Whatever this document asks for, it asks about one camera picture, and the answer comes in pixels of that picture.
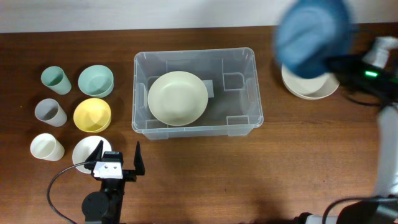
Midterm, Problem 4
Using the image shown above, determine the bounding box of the green plastic bowl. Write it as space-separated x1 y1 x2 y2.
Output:
78 65 114 98

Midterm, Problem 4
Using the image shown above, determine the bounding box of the white label in bin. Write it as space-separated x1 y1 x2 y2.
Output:
203 80 214 98

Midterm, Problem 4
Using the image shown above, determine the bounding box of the beige plate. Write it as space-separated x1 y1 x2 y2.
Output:
148 71 208 126
281 65 340 100

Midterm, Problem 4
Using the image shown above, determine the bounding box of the clear plastic storage bin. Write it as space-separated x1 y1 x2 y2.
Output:
132 47 264 140

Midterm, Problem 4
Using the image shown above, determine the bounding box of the white plastic cup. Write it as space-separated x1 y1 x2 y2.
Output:
30 133 65 161

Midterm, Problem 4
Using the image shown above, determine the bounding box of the black left camera cable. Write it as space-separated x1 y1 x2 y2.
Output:
46 161 94 224

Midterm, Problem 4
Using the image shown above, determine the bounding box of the green plastic cup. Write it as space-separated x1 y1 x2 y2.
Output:
41 66 72 95

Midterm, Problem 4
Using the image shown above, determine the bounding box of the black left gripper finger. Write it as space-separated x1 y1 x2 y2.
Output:
85 140 103 162
134 141 146 175

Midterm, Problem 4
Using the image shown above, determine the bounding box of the grey plastic cup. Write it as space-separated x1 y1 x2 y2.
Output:
34 98 67 127

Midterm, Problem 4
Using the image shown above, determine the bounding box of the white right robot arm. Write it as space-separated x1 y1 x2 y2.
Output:
293 36 397 223

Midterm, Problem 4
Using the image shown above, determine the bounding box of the white plastic bowl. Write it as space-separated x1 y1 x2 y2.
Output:
72 136 112 164

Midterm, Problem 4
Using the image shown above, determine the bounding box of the blue plate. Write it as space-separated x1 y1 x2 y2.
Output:
273 0 353 79

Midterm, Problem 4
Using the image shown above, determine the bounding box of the yellow plastic bowl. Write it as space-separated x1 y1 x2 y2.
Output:
73 98 111 133

